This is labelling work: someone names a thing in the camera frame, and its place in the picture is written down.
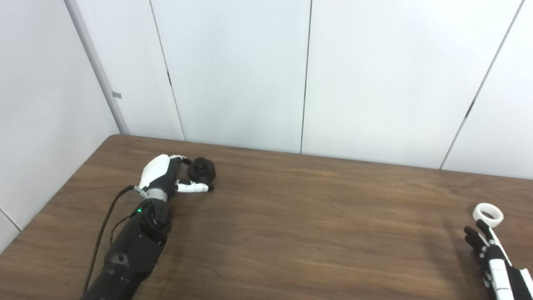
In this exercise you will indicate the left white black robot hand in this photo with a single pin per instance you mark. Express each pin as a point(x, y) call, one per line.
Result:
point(155, 168)

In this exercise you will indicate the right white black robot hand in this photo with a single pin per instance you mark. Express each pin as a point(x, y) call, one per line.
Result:
point(497, 271)

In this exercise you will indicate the round black part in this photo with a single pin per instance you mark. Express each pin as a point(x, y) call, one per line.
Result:
point(204, 171)

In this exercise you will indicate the grey wall corner post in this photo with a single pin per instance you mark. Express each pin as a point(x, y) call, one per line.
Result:
point(98, 68)

